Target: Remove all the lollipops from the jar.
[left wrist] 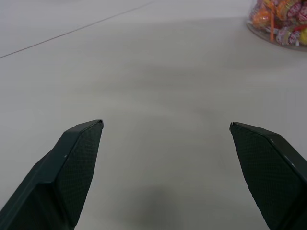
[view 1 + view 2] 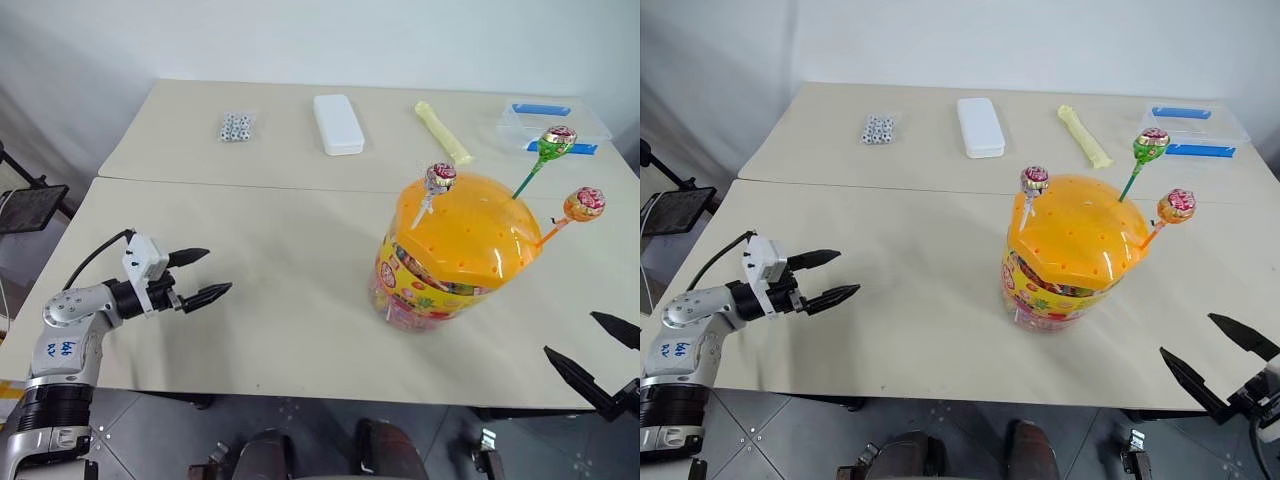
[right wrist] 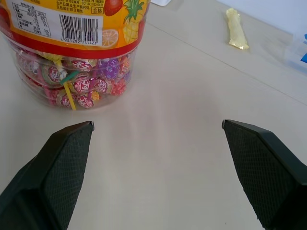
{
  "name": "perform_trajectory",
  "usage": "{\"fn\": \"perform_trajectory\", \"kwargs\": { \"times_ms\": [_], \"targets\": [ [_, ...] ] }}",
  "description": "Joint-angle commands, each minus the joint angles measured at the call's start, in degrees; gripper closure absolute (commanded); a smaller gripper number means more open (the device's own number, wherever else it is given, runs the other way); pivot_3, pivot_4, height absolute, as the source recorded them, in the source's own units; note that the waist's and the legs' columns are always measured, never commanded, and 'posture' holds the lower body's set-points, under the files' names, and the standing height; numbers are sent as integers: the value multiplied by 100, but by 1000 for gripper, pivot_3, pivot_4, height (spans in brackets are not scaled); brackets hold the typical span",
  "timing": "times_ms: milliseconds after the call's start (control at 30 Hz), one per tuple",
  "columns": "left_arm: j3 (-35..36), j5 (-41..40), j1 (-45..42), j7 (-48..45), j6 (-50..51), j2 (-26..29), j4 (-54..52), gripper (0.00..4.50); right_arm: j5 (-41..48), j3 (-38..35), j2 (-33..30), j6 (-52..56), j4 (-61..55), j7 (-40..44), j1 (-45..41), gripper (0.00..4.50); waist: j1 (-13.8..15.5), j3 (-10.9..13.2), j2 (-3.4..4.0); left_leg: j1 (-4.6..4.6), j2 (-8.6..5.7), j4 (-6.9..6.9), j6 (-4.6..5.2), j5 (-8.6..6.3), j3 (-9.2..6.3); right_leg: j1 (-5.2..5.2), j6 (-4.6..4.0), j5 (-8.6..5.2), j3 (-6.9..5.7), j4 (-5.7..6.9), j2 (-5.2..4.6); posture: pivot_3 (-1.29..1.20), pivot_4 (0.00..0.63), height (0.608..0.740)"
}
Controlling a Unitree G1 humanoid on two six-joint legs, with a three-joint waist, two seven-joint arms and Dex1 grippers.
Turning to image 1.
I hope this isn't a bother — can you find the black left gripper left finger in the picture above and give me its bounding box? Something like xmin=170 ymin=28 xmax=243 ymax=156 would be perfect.
xmin=0 ymin=119 xmax=104 ymax=230

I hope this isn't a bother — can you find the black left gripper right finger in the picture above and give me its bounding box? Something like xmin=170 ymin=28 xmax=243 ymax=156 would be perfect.
xmin=229 ymin=121 xmax=307 ymax=230

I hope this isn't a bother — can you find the clear container of candies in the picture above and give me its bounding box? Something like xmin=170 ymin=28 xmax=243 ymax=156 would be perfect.
xmin=245 ymin=0 xmax=307 ymax=52

